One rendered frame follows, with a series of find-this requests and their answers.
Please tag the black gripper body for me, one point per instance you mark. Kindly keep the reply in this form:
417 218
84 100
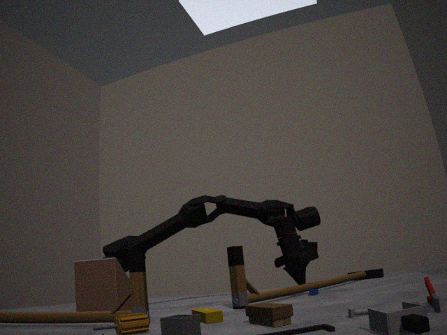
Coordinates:
292 253

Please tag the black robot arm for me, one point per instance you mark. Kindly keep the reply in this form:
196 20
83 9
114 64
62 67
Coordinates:
193 214

